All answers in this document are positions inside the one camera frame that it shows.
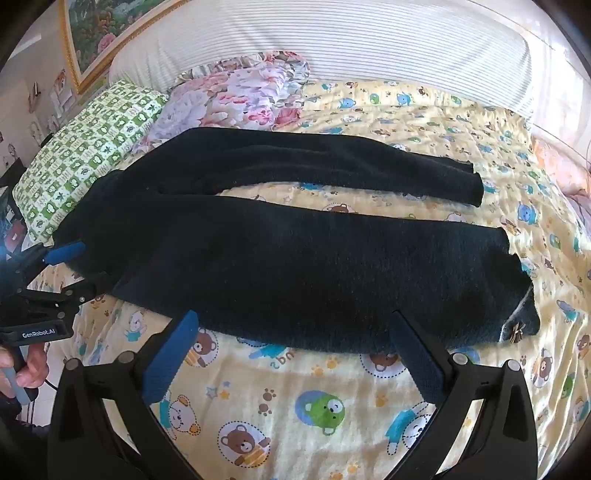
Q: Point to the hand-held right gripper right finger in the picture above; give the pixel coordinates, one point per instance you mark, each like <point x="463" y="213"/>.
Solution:
<point x="415" y="362"/>

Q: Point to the pink floral pillow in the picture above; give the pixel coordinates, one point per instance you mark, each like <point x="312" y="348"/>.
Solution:
<point x="221" y="92"/>

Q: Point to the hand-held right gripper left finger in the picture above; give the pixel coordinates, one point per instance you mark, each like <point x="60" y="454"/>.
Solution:
<point x="166" y="362"/>

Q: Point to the dark bedside furniture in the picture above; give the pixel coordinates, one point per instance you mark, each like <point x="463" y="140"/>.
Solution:
<point x="11" y="207"/>

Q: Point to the paper wall stickers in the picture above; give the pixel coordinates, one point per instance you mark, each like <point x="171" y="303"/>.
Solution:
<point x="55" y="97"/>

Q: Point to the gold framed floral painting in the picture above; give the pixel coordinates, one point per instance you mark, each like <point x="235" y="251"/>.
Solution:
<point x="101" y="27"/>

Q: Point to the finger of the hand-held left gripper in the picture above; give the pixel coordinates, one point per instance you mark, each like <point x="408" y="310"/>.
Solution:
<point x="64" y="253"/>
<point x="85" y="290"/>

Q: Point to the person's left hand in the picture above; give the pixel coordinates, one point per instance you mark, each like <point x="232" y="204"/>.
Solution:
<point x="33" y="374"/>

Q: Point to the white striped headboard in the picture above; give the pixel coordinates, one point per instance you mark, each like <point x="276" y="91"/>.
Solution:
<point x="369" y="41"/>

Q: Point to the pink blanket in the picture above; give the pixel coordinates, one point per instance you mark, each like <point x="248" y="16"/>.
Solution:
<point x="568" y="170"/>

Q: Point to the green white checked pillow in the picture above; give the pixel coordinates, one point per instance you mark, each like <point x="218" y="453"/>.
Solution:
<point x="92" y="138"/>

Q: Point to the yellow bear printed bed sheet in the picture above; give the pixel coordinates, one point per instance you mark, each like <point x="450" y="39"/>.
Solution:
<point x="323" y="415"/>

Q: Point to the black pants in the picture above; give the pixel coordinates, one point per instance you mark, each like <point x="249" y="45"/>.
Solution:
<point x="277" y="267"/>

